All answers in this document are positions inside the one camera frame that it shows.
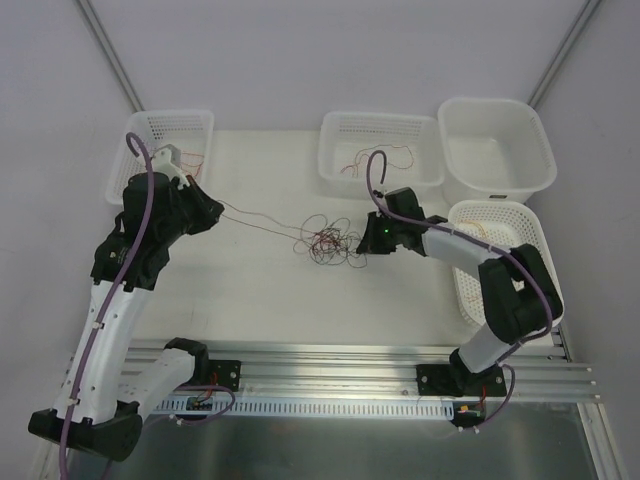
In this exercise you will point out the white round-hole basket right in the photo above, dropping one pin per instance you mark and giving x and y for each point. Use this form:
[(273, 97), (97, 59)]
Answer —
[(501, 223)]

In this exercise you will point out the aluminium frame post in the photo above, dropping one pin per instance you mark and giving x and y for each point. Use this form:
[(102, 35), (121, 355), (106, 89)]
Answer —
[(571, 38), (104, 44)]

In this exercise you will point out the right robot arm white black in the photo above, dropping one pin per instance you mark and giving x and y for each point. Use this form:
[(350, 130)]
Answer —
[(519, 297)]

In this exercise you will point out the white perforated basket left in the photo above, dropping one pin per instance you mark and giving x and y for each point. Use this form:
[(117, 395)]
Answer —
[(189, 130)]

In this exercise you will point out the white slotted cable duct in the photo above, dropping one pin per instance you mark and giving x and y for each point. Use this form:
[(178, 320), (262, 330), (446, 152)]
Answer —
[(405, 408)]

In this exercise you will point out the white perforated basket middle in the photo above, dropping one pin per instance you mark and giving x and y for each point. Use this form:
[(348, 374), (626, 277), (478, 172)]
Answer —
[(398, 150)]

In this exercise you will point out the left aluminium frame post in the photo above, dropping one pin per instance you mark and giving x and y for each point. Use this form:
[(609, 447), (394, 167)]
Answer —
[(104, 44)]

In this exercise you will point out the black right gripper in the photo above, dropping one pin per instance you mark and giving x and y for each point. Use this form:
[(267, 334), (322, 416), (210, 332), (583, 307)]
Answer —
[(375, 237)]

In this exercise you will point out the white perforated basket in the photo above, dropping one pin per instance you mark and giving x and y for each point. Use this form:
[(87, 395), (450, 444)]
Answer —
[(189, 130), (398, 150)]

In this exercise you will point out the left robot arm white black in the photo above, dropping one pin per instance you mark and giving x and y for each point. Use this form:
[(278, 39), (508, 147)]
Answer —
[(95, 413)]

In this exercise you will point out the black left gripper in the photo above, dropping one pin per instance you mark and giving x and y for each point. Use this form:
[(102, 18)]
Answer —
[(198, 206)]

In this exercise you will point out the aluminium mounting rail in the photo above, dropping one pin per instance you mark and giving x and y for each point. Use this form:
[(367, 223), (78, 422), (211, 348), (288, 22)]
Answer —
[(543, 374)]

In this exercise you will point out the white solid plastic tub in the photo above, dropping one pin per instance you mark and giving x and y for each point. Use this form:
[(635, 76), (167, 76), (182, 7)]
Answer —
[(494, 149)]

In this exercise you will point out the right aluminium frame post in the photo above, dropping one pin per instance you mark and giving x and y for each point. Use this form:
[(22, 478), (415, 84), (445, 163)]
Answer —
[(571, 38)]

